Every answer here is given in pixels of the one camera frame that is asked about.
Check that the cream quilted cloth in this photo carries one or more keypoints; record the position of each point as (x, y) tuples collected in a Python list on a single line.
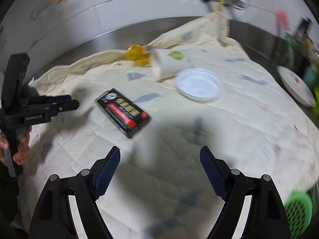
[(160, 189)]

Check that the white paper cup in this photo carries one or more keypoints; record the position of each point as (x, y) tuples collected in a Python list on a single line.
[(166, 63)]

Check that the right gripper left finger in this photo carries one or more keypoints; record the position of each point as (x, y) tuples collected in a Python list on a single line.
[(52, 217)]

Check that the pink dish brush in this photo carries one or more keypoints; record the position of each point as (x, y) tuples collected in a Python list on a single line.
[(282, 19)]

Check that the black cigarette box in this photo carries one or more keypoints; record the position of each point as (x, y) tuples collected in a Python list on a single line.
[(122, 112)]

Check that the person's left hand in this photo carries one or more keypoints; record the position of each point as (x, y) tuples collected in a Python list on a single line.
[(22, 155)]

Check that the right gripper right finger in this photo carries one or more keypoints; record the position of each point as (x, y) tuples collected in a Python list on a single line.
[(266, 218)]

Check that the green utensil holder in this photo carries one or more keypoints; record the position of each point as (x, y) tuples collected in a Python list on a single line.
[(292, 50)]

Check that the green plastic basket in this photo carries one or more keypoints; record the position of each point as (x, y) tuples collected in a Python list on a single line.
[(299, 213)]

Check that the white lid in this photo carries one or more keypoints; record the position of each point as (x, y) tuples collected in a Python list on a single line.
[(198, 84)]

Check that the white ceramic bowl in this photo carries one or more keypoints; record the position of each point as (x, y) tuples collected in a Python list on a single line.
[(296, 87)]

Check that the yellow plastic wrapper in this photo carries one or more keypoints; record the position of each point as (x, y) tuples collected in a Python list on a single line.
[(139, 54)]

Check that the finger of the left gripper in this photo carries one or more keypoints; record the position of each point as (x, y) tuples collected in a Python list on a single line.
[(53, 99), (62, 107)]

